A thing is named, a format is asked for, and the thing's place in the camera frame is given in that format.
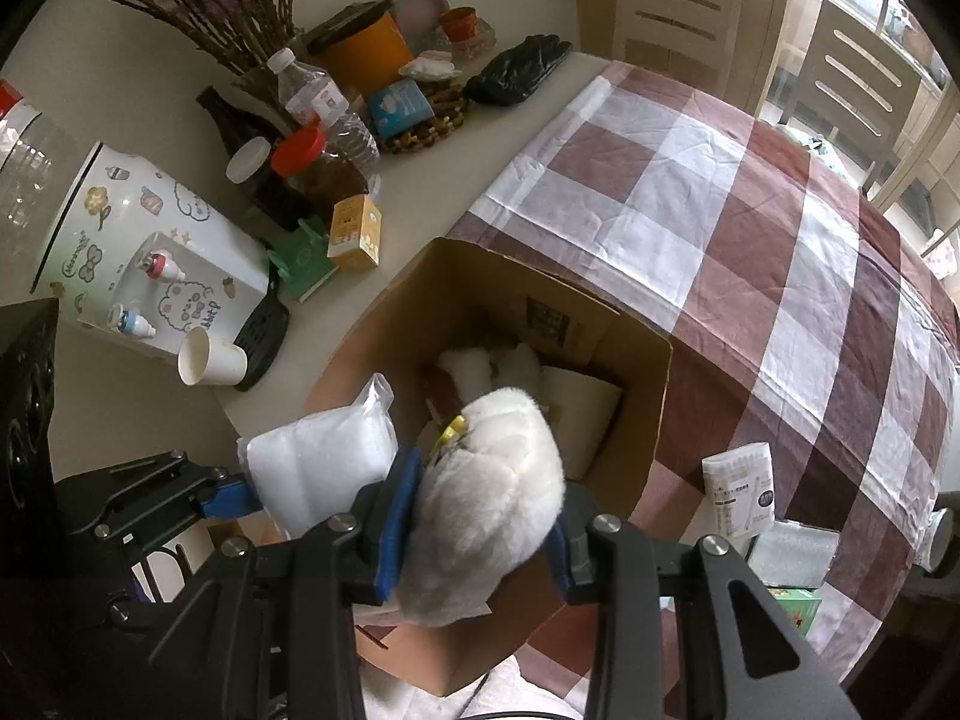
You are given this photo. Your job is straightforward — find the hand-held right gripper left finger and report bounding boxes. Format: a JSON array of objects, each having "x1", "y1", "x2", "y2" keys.
[{"x1": 146, "y1": 446, "x2": 425, "y2": 720}]

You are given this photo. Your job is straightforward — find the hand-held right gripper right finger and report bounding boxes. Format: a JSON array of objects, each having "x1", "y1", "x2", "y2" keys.
[{"x1": 544, "y1": 480, "x2": 863, "y2": 720}]

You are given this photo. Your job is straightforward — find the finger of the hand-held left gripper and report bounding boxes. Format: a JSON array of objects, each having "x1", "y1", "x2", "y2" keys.
[{"x1": 56, "y1": 450, "x2": 260, "y2": 541}]

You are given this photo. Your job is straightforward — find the round white plush toy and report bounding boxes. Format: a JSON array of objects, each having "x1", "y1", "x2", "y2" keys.
[{"x1": 394, "y1": 386, "x2": 567, "y2": 627}]

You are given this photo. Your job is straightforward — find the white plastic packet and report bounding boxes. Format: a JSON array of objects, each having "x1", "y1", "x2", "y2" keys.
[{"x1": 238, "y1": 373, "x2": 398, "y2": 533}]

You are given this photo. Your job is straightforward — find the brown cardboard box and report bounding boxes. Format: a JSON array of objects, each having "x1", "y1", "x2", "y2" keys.
[{"x1": 304, "y1": 236, "x2": 676, "y2": 698}]

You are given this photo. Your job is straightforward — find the white fluffy cloth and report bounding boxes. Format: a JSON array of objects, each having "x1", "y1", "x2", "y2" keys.
[{"x1": 437, "y1": 345, "x2": 545, "y2": 402}]

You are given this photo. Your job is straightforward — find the pink plastic container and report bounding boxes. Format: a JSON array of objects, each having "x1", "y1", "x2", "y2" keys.
[{"x1": 390, "y1": 0, "x2": 451, "y2": 38}]

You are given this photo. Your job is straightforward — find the plain white paper cup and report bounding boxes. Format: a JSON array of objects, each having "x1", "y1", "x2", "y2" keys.
[{"x1": 178, "y1": 325, "x2": 248, "y2": 389}]

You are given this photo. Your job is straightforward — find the white fleece clothing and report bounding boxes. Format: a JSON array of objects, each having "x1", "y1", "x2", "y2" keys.
[{"x1": 360, "y1": 652, "x2": 593, "y2": 720}]

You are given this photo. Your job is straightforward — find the white cotton swab packet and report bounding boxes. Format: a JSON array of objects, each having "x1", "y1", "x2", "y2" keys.
[{"x1": 701, "y1": 442, "x2": 775, "y2": 541}]

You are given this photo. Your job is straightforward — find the white cartoon print water dispenser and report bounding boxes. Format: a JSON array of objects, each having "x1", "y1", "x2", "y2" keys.
[{"x1": 30, "y1": 141, "x2": 271, "y2": 361}]

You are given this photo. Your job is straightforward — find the silver foil packet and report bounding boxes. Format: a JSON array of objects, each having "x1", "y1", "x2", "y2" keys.
[{"x1": 746, "y1": 521, "x2": 842, "y2": 592}]

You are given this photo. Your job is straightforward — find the green toy bricks box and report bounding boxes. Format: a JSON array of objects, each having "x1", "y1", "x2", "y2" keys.
[{"x1": 765, "y1": 586, "x2": 824, "y2": 640}]

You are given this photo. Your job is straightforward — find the green paper box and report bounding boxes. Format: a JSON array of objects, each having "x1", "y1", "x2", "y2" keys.
[{"x1": 268, "y1": 217, "x2": 338, "y2": 303}]

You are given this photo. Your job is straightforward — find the clear water jug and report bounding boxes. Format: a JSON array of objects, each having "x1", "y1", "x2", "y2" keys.
[{"x1": 0, "y1": 82, "x2": 83, "y2": 256}]

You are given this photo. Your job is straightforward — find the small yellow carton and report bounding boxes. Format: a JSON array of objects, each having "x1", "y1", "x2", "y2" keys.
[{"x1": 328, "y1": 193, "x2": 383, "y2": 272}]

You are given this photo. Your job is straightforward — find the white lid dark jar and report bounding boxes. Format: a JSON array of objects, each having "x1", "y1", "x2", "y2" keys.
[{"x1": 225, "y1": 136, "x2": 301, "y2": 230}]

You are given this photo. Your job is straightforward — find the red lid jar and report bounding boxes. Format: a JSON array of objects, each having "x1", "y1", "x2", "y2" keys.
[{"x1": 270, "y1": 120, "x2": 372, "y2": 215}]

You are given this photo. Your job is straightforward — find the dark glass bottle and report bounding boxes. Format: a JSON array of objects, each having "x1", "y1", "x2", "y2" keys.
[{"x1": 196, "y1": 85, "x2": 278, "y2": 158}]

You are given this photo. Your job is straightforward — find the white round appliance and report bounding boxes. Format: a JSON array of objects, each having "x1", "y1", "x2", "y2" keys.
[{"x1": 915, "y1": 506, "x2": 960, "y2": 578}]

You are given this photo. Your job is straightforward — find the brown white checked tablecloth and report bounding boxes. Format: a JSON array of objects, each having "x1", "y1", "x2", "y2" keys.
[{"x1": 446, "y1": 60, "x2": 960, "y2": 698}]

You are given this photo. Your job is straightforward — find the clear plastic water bottle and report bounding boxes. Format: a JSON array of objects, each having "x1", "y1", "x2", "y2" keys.
[{"x1": 268, "y1": 47, "x2": 381, "y2": 173}]

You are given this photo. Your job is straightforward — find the blue tissue packet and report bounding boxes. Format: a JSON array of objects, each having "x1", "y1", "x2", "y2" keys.
[{"x1": 366, "y1": 77, "x2": 436, "y2": 140}]

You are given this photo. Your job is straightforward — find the crumpled white tissue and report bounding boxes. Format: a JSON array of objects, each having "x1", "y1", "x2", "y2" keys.
[{"x1": 397, "y1": 50, "x2": 462, "y2": 82}]

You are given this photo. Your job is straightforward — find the dried branches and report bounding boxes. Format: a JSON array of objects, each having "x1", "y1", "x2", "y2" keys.
[{"x1": 60, "y1": 0, "x2": 301, "y2": 80}]

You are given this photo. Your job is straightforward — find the black glove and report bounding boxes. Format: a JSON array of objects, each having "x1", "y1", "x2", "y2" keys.
[{"x1": 463, "y1": 34, "x2": 572, "y2": 106}]

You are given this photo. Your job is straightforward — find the orange canister with black lid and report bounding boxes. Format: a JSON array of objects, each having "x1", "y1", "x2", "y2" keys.
[{"x1": 304, "y1": 0, "x2": 415, "y2": 95}]

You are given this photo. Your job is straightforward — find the small orange pot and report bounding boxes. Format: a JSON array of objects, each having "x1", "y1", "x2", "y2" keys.
[{"x1": 440, "y1": 6, "x2": 481, "y2": 42}]

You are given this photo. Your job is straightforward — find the white slatted chair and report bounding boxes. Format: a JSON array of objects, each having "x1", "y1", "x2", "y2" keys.
[
  {"x1": 611, "y1": 0, "x2": 796, "y2": 83},
  {"x1": 780, "y1": 0, "x2": 938, "y2": 188}
]

